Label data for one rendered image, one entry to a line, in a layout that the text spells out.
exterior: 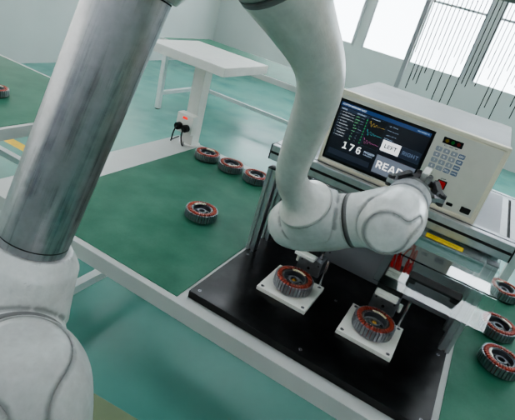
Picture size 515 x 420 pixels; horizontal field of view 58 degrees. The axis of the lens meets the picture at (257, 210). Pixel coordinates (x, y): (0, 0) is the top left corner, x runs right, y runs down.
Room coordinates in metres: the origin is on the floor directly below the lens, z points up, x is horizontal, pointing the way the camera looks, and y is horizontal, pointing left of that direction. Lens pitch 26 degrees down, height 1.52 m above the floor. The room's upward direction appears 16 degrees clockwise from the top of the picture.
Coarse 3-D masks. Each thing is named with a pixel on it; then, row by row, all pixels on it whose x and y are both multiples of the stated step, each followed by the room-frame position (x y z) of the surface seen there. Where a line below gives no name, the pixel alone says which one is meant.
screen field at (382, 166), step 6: (378, 156) 1.19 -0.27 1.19; (378, 162) 1.19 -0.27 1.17; (384, 162) 1.19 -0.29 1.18; (390, 162) 1.18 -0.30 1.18; (396, 162) 1.17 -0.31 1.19; (372, 168) 1.19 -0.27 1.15; (378, 168) 1.19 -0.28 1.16; (384, 168) 1.18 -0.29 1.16; (390, 168) 1.18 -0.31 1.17; (396, 168) 1.17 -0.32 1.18; (402, 168) 1.17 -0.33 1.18; (408, 168) 1.16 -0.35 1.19; (414, 168) 1.16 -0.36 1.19; (384, 174) 1.18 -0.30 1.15
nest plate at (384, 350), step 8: (352, 304) 1.10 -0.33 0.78; (352, 312) 1.06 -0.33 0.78; (344, 320) 1.01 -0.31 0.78; (344, 328) 0.98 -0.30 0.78; (352, 328) 0.99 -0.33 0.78; (400, 328) 1.05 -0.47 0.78; (344, 336) 0.96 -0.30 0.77; (352, 336) 0.96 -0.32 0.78; (360, 336) 0.97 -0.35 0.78; (392, 336) 1.01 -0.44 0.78; (400, 336) 1.02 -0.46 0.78; (360, 344) 0.94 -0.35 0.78; (368, 344) 0.94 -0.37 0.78; (376, 344) 0.95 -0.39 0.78; (384, 344) 0.96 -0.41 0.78; (392, 344) 0.97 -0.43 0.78; (376, 352) 0.93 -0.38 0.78; (384, 352) 0.93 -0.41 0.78; (392, 352) 0.94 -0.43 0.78
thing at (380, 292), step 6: (378, 282) 1.06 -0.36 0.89; (378, 288) 1.06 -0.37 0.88; (384, 288) 1.06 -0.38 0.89; (390, 288) 1.05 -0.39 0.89; (378, 294) 1.04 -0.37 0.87; (384, 294) 1.04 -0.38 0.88; (390, 294) 1.04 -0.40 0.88; (396, 294) 1.04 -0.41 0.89; (402, 294) 1.04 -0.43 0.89; (390, 300) 1.03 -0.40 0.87; (396, 300) 1.02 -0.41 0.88
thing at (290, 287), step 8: (280, 272) 1.09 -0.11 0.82; (288, 272) 1.13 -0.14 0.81; (296, 272) 1.13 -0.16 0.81; (304, 272) 1.13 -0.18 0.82; (280, 280) 1.06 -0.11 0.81; (288, 280) 1.09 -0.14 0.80; (304, 280) 1.11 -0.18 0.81; (312, 280) 1.11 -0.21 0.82; (280, 288) 1.06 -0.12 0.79; (288, 288) 1.05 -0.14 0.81; (296, 288) 1.05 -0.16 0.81; (304, 288) 1.06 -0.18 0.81; (296, 296) 1.05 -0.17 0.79; (304, 296) 1.06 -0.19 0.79
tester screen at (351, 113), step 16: (352, 112) 1.23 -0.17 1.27; (368, 112) 1.22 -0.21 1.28; (336, 128) 1.24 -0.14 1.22; (352, 128) 1.23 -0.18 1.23; (368, 128) 1.21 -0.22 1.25; (384, 128) 1.20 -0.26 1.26; (400, 128) 1.18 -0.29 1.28; (416, 128) 1.17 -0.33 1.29; (336, 144) 1.24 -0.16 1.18; (368, 144) 1.21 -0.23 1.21; (400, 144) 1.18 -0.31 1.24; (416, 144) 1.16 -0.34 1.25; (368, 160) 1.20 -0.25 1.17; (400, 160) 1.17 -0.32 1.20
